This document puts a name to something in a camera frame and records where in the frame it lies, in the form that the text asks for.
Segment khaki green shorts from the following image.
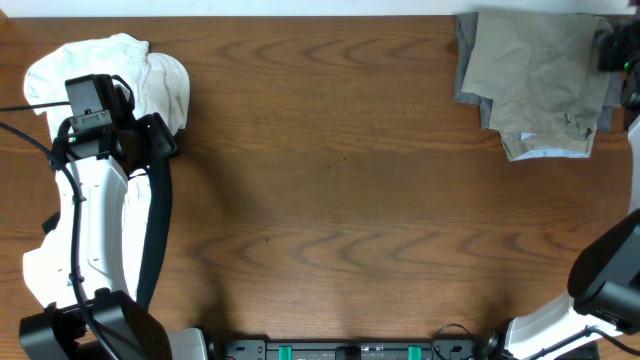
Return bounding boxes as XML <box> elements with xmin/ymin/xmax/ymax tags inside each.
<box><xmin>462</xmin><ymin>9</ymin><xmax>612</xmax><ymax>161</ymax></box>

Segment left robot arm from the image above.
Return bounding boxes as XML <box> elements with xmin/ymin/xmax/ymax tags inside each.
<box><xmin>19</xmin><ymin>74</ymin><xmax>209</xmax><ymax>359</ymax></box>

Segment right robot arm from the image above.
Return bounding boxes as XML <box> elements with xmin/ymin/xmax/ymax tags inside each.
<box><xmin>474</xmin><ymin>15</ymin><xmax>639</xmax><ymax>360</ymax></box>

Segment white shirt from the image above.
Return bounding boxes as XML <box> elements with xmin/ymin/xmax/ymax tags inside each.
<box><xmin>21</xmin><ymin>33</ymin><xmax>191</xmax><ymax>311</ymax></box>

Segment folded grey shorts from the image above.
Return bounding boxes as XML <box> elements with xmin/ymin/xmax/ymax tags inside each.
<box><xmin>453</xmin><ymin>12</ymin><xmax>622</xmax><ymax>132</ymax></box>

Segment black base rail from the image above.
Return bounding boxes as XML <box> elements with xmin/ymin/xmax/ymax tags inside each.
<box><xmin>207</xmin><ymin>333</ymin><xmax>489</xmax><ymax>360</ymax></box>

